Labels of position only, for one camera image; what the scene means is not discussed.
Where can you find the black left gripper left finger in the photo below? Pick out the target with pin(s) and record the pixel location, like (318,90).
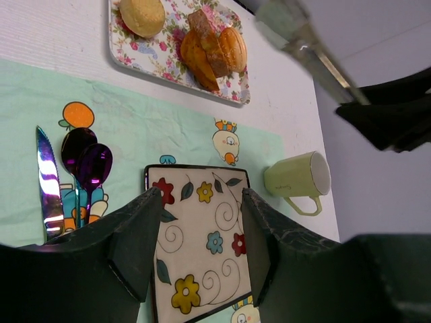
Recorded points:
(107,264)

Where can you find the round yellow bun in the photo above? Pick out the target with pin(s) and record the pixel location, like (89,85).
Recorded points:
(145,18)

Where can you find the purple spoon back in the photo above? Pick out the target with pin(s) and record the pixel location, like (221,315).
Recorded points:
(73,145)

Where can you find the sesame hot dog bun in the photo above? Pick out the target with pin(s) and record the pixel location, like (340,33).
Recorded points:
(234,49)

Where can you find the floral rectangular tray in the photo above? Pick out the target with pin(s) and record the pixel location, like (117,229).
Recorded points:
(160,56)

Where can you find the square floral ceramic plate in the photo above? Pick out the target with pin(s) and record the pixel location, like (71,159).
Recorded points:
(200,262)

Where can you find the light green mug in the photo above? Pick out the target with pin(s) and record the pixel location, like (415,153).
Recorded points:
(305,175)

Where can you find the purple spoon front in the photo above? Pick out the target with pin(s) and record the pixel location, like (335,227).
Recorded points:
(93,167)

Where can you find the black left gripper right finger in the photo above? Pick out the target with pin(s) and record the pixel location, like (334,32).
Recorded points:
(287,282)

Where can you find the mint green cartoon placemat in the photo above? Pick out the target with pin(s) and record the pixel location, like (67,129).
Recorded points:
(138,129)

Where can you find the orange-brown bread slice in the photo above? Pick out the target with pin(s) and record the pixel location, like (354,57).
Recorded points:
(195,59)

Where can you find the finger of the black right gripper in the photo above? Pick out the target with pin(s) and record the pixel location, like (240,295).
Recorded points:
(396,127)
(399,91)

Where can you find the yellow bread slice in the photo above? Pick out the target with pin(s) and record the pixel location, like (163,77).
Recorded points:
(209,42)

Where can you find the purple spoon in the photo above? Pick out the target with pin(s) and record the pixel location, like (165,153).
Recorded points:
(93,167)
(73,145)

